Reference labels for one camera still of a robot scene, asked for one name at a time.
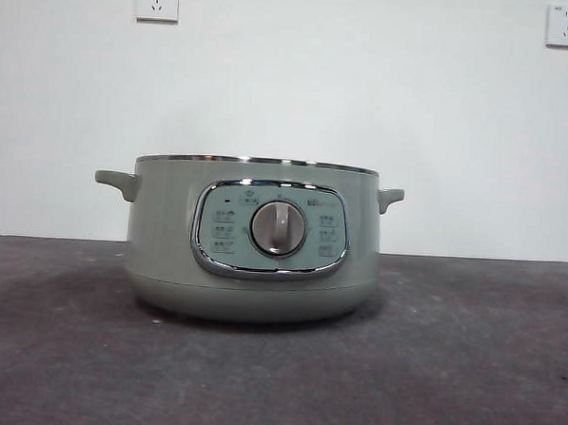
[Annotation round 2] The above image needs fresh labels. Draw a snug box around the sage green electric cooking pot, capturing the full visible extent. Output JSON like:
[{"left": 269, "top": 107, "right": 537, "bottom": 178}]
[{"left": 87, "top": 148, "right": 407, "bottom": 331}]

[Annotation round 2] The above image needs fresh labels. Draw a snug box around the white wall socket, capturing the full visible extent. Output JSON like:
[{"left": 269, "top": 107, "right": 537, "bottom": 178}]
[
  {"left": 544, "top": 3, "right": 568, "bottom": 49},
  {"left": 135, "top": 0, "right": 180, "bottom": 25}
]

